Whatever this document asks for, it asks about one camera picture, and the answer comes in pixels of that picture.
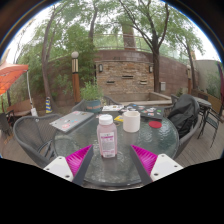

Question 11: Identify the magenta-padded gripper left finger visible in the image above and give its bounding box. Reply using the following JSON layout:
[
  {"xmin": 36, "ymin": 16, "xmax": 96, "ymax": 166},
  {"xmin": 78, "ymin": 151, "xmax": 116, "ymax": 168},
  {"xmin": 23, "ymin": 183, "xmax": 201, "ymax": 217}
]
[{"xmin": 43, "ymin": 144, "xmax": 95, "ymax": 187}]

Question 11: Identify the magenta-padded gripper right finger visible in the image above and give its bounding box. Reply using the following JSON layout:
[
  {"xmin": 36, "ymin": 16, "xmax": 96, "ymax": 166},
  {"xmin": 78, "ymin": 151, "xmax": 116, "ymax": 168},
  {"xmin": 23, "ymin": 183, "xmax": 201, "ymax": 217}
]
[{"xmin": 129, "ymin": 144, "xmax": 184, "ymax": 186}]

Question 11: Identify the pink drink bottle white cap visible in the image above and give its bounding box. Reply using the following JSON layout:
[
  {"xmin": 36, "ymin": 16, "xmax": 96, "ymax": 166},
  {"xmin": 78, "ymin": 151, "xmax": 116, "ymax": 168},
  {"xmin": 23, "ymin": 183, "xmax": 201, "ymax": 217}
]
[{"xmin": 96, "ymin": 114, "xmax": 118, "ymax": 159}]

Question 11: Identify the flat round red coaster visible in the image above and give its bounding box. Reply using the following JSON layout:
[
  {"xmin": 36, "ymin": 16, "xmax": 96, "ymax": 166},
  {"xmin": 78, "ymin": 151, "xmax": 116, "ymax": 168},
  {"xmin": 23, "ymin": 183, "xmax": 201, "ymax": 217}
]
[{"xmin": 148, "ymin": 120, "xmax": 163, "ymax": 130}]

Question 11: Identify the silver laptop with stickers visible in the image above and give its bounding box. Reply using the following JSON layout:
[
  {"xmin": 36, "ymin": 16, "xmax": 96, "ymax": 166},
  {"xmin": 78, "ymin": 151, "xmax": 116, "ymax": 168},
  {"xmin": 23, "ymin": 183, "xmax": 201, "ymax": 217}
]
[{"xmin": 49, "ymin": 110, "xmax": 95, "ymax": 134}]

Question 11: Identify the black backpack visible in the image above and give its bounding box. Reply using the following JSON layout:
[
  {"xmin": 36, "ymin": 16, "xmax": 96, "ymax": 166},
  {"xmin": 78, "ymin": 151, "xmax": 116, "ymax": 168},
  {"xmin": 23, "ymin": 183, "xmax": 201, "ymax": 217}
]
[{"xmin": 167, "ymin": 94, "xmax": 200, "ymax": 138}]

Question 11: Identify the white cup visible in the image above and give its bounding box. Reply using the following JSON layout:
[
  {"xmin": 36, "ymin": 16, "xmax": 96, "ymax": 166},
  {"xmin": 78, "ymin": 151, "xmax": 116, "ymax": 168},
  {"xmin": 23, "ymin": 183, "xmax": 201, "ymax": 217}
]
[{"xmin": 122, "ymin": 110, "xmax": 141, "ymax": 134}]

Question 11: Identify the black laptop with stickers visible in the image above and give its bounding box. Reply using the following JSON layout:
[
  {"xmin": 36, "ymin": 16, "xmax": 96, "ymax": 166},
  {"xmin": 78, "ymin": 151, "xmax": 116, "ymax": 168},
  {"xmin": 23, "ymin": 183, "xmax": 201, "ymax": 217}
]
[{"xmin": 119, "ymin": 103, "xmax": 165, "ymax": 121}]

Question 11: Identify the blue yellow striped cone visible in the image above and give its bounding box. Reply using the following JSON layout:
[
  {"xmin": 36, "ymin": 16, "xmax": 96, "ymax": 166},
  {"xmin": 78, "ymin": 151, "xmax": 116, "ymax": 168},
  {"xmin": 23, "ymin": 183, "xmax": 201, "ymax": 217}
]
[{"xmin": 44, "ymin": 96, "xmax": 54, "ymax": 115}]

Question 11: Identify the yellow card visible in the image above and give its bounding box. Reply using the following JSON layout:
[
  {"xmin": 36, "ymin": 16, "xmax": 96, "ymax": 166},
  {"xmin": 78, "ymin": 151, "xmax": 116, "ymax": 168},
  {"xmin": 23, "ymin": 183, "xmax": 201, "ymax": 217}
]
[{"xmin": 113, "ymin": 114, "xmax": 125, "ymax": 123}]

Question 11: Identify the dark metal chair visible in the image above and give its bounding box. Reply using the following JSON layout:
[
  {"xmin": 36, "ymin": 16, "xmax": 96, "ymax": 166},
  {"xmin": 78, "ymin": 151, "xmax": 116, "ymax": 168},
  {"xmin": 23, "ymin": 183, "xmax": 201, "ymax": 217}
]
[{"xmin": 199, "ymin": 99, "xmax": 224, "ymax": 148}]

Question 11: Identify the wooden bench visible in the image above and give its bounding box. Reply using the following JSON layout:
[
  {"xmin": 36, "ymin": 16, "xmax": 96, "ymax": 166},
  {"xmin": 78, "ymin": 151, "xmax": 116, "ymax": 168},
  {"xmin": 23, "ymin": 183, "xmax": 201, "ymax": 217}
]
[{"xmin": 6, "ymin": 98, "xmax": 34, "ymax": 118}]

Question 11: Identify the dark round side table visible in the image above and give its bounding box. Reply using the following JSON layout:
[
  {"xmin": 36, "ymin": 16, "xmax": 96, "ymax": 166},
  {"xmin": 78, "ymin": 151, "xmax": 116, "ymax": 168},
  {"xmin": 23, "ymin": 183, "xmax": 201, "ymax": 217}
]
[{"xmin": 194, "ymin": 96, "xmax": 213, "ymax": 118}]

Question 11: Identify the white printed magazine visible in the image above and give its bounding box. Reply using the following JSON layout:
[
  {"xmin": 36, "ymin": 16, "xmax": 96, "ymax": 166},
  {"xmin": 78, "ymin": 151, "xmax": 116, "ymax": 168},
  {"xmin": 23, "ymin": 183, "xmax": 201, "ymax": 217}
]
[{"xmin": 101, "ymin": 104, "xmax": 125, "ymax": 112}]

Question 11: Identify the potted green plant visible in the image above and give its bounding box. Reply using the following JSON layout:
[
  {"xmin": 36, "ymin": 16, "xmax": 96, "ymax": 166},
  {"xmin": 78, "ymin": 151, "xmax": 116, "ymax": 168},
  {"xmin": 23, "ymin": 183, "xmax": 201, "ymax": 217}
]
[{"xmin": 79, "ymin": 79, "xmax": 104, "ymax": 114}]

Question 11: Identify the orange canopy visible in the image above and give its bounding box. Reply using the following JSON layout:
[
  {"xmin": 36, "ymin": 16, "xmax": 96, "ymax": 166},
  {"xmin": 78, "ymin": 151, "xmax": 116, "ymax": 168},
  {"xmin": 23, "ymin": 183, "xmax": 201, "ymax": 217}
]
[{"xmin": 0, "ymin": 63, "xmax": 30, "ymax": 97}]

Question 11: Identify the wooden lamp post globe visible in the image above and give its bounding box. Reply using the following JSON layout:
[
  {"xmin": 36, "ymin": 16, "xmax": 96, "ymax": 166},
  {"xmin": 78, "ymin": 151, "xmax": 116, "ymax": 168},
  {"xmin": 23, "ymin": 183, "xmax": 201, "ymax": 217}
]
[
  {"xmin": 70, "ymin": 50, "xmax": 82, "ymax": 104},
  {"xmin": 186, "ymin": 64, "xmax": 193, "ymax": 95}
]

